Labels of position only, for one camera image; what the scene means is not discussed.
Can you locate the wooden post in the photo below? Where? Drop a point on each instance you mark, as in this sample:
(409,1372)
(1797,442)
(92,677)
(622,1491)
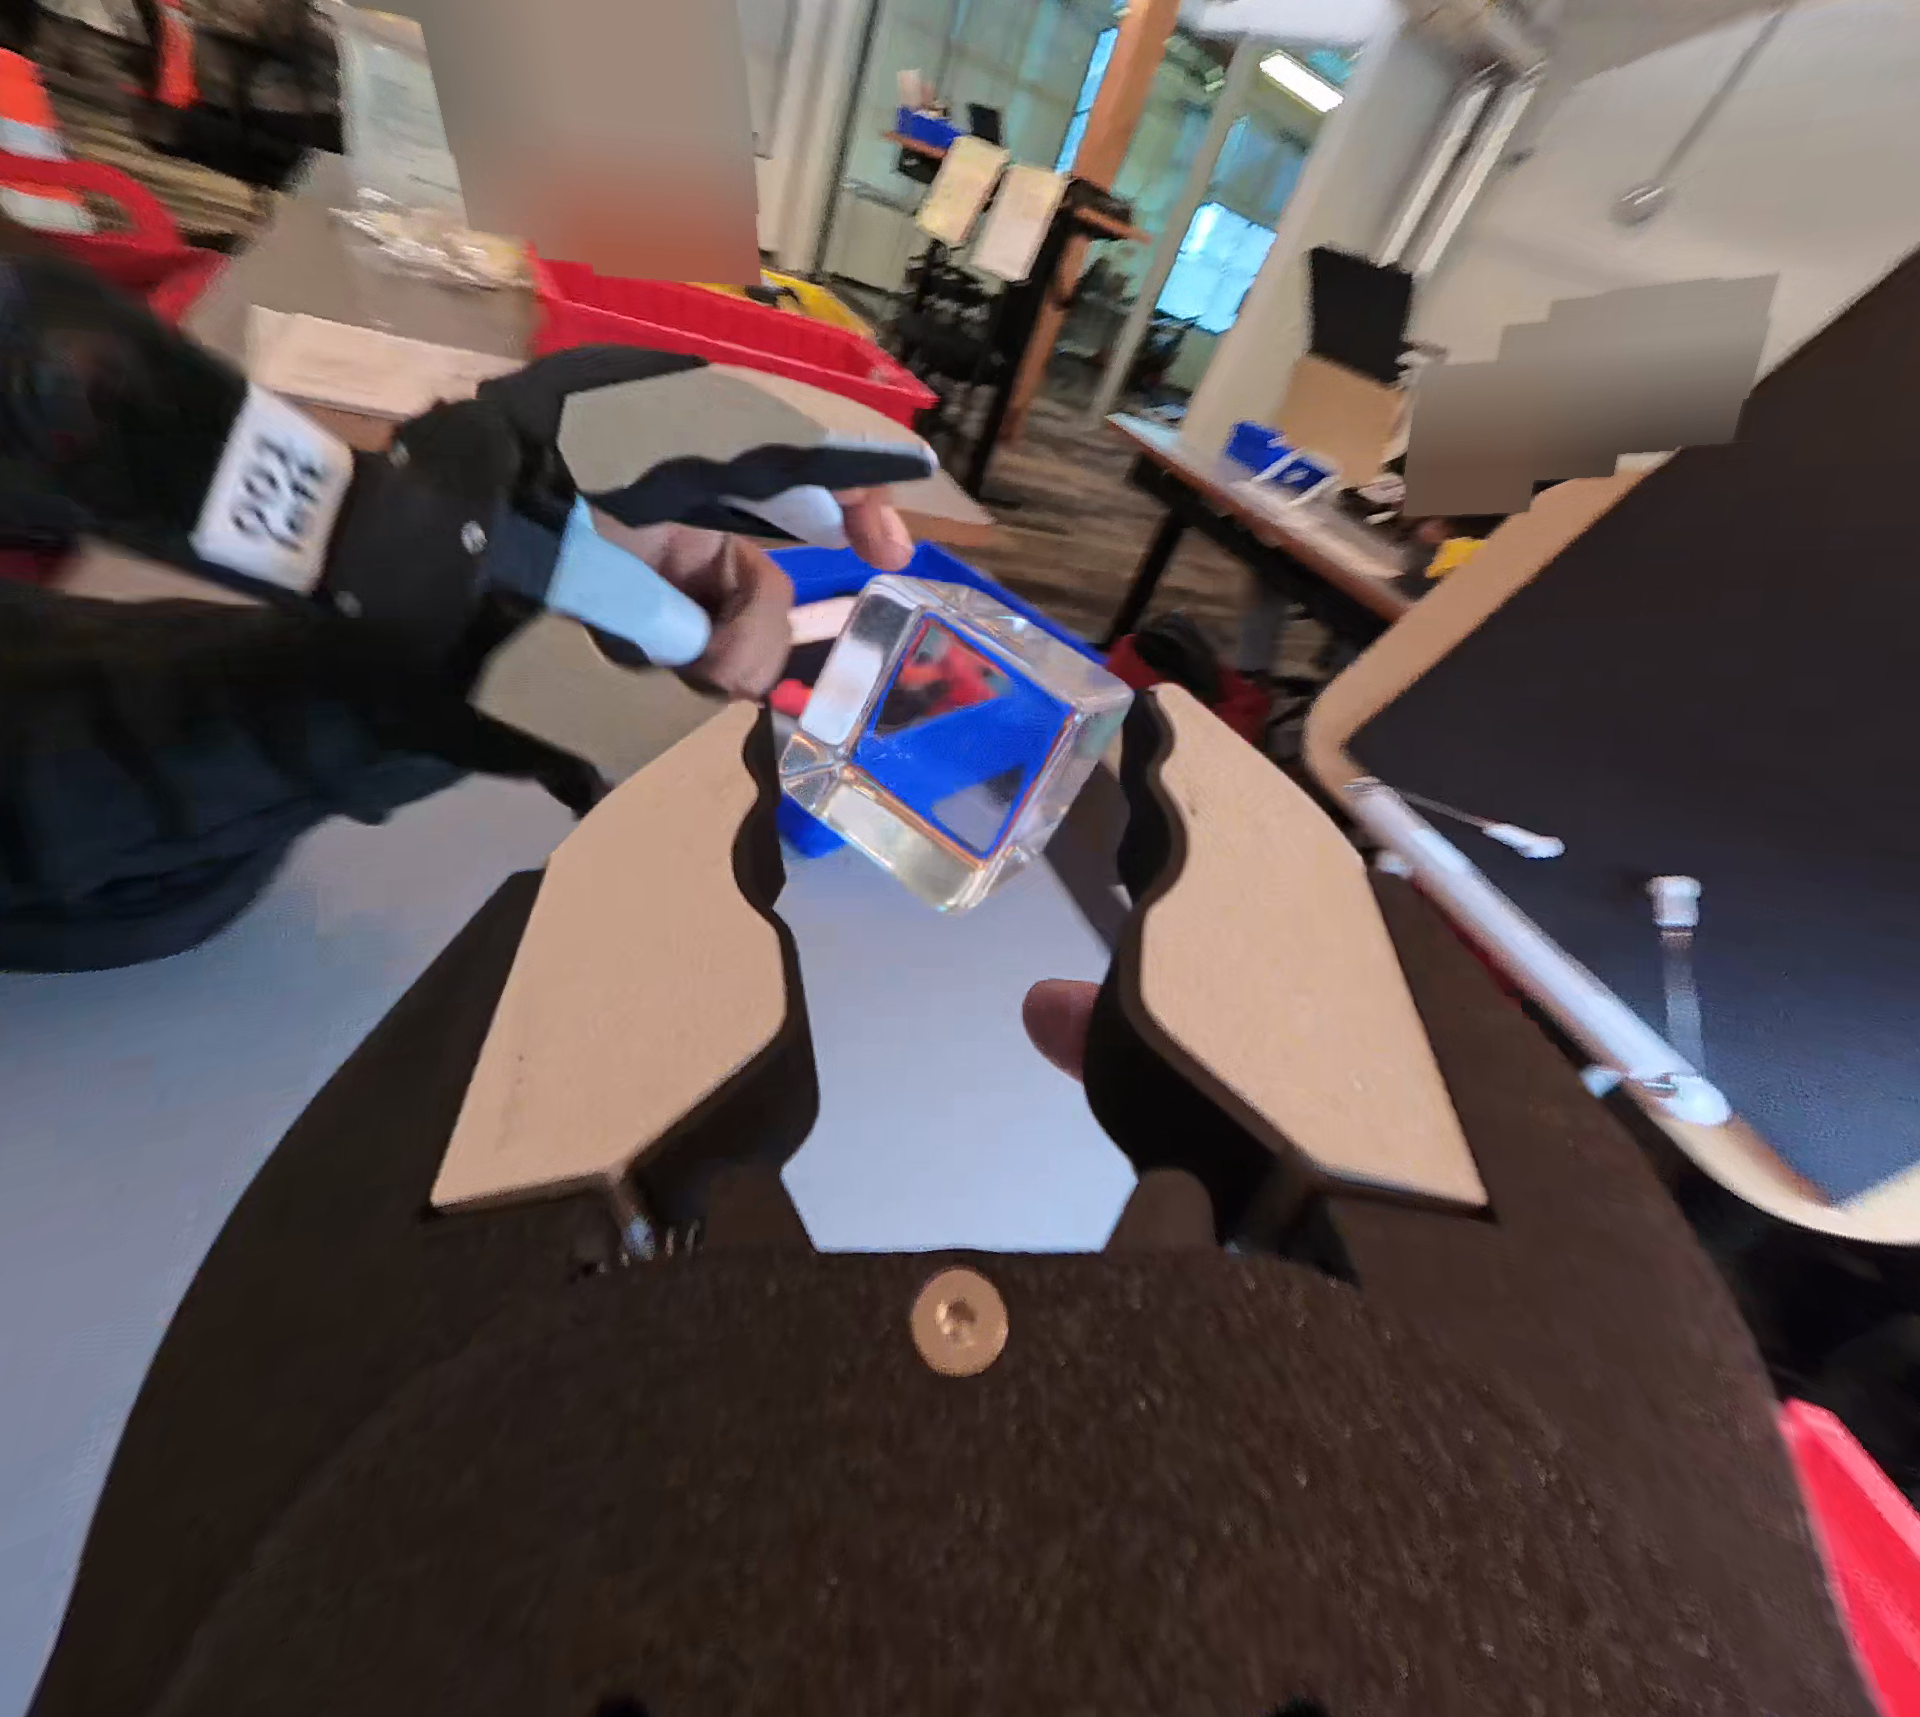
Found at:
(1147,53)

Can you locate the clear acrylic cube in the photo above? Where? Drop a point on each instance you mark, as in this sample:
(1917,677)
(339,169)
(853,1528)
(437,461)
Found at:
(961,735)

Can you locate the black panel with pale frame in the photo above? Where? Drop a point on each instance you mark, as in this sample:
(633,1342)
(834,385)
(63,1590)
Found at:
(1725,697)

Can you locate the small blue bin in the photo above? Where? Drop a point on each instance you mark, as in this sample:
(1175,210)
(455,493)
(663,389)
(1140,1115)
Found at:
(1274,457)

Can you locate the red tote bag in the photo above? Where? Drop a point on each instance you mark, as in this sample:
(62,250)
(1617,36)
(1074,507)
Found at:
(88,202)

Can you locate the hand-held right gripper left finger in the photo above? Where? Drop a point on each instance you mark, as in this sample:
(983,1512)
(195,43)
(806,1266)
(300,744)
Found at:
(630,966)

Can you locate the red bag with black top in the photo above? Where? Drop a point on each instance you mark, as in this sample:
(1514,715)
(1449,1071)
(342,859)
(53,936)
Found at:
(1231,704)

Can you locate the large blue plastic bin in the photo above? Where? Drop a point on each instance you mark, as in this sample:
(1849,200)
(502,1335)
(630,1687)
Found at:
(817,569)

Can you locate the black standing desk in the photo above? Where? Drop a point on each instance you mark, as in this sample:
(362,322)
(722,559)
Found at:
(1080,217)

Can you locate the hanging paper sheet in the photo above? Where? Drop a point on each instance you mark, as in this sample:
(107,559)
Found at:
(961,192)
(1022,221)

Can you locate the yellow plastic bin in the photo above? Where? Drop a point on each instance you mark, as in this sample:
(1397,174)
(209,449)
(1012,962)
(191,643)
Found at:
(826,307)

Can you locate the wooden table with black legs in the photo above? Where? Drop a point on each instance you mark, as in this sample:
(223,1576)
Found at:
(1306,530)

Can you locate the blue bin on standing desk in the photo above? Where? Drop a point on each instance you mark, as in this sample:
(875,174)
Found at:
(928,127)

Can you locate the person's left forearm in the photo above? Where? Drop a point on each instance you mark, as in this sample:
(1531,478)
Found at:
(180,817)

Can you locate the clear plastic bag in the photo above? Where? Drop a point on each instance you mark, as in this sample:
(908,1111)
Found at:
(434,243)

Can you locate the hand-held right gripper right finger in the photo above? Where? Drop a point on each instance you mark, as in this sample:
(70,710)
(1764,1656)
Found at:
(1289,982)

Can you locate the large red plastic bin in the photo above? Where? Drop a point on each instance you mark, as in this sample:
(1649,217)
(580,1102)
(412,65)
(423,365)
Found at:
(721,330)

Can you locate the ceiling light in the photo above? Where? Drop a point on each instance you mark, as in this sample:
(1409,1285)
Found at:
(1300,82)

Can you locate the person's right hand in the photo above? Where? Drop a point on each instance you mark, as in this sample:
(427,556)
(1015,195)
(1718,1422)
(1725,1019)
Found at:
(1066,1027)

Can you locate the person's left hand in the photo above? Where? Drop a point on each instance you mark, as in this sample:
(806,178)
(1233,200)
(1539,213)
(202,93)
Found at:
(746,614)

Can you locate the white paper sheet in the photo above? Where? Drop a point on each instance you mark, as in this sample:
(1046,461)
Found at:
(376,367)

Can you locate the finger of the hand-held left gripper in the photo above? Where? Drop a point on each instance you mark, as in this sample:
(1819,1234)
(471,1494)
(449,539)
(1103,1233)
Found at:
(750,475)
(586,383)

